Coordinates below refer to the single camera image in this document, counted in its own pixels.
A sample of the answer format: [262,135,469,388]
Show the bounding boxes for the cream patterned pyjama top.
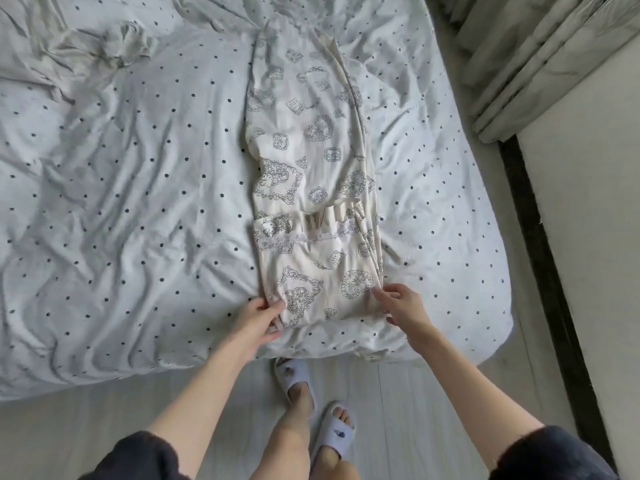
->
[245,17,386,331]

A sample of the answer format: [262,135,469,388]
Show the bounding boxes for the person's black right sleeve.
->
[488,425,619,480]

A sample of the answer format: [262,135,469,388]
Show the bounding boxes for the person's right hand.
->
[372,283,441,356]

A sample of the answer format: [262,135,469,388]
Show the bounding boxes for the striped beige curtain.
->
[430,0,640,144]

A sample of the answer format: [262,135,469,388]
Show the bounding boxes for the person's black sleeve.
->
[78,429,193,480]
[488,425,619,480]

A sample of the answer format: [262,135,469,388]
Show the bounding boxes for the white dotted bed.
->
[0,0,514,401]

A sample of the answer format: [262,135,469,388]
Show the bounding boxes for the beige textured pajama pants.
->
[0,0,159,104]

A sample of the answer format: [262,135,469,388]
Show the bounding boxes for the person's left hand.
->
[225,297,289,364]

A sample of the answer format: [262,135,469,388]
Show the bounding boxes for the person's left forearm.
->
[148,339,261,480]

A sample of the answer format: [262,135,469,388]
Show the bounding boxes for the person's lower leg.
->
[250,385,316,480]
[312,445,363,480]

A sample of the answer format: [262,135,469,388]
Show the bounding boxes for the person's right forearm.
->
[415,329,546,468]

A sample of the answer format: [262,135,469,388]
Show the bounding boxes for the white slipper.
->
[272,357,318,414]
[310,399,358,461]

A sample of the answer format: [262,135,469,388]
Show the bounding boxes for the person's black left sleeve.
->
[78,429,193,480]

